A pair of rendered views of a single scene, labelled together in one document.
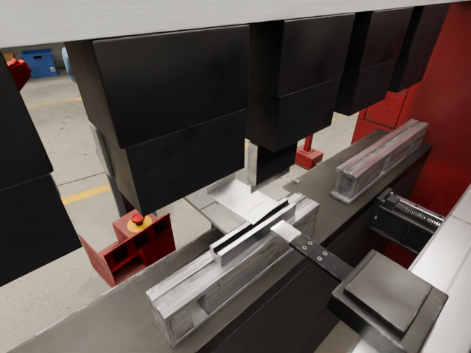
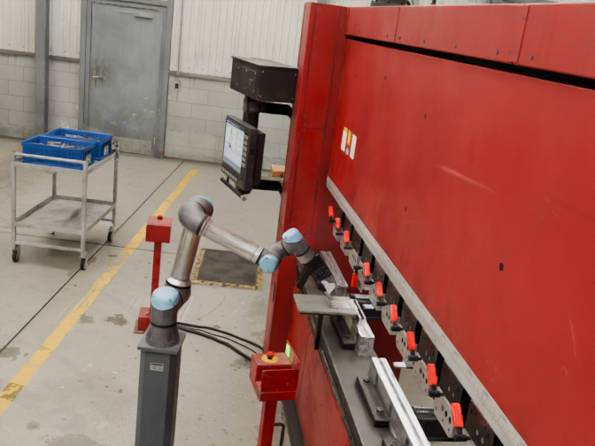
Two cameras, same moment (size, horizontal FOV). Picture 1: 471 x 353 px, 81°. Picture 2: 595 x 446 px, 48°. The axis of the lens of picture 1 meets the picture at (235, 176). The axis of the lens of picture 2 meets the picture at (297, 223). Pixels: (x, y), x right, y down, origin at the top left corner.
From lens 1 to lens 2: 2.72 m
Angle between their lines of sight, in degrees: 55
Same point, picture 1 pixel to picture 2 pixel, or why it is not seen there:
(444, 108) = (332, 241)
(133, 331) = (357, 360)
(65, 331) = (343, 371)
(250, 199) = (343, 303)
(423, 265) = not seen: hidden behind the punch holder
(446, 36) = (324, 203)
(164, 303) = (369, 335)
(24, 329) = not seen: outside the picture
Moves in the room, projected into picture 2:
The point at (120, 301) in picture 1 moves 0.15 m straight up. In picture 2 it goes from (341, 359) to (346, 326)
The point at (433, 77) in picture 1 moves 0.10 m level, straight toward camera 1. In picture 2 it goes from (322, 225) to (329, 230)
